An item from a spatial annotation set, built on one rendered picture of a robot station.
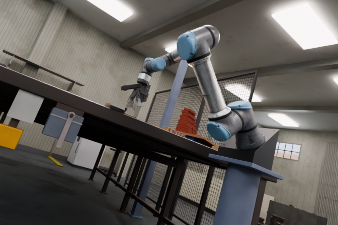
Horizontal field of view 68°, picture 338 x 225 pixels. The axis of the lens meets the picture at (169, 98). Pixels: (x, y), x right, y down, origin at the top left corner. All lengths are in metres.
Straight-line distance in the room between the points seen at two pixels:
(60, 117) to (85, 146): 5.50
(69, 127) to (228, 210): 0.82
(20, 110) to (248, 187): 1.06
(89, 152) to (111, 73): 2.49
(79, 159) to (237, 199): 5.64
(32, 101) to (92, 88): 6.38
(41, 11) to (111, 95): 2.85
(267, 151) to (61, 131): 0.99
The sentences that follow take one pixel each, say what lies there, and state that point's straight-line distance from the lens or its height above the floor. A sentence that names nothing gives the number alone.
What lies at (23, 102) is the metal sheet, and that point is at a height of 0.81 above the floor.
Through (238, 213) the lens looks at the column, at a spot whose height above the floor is 0.64.
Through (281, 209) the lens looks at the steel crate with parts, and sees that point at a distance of 6.44.
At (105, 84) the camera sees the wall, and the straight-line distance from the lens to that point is 7.69.
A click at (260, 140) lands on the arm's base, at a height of 1.00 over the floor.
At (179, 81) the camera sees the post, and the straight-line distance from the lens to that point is 3.72.
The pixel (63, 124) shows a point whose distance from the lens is 1.18.
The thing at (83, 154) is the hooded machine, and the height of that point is 0.34.
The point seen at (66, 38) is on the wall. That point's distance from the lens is 7.56.
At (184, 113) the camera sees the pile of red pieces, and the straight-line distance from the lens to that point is 2.45.
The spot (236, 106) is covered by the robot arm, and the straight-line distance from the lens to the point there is 1.27.
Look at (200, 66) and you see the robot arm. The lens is 1.14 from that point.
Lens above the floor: 0.75
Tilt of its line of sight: 14 degrees up
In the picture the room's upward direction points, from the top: 18 degrees clockwise
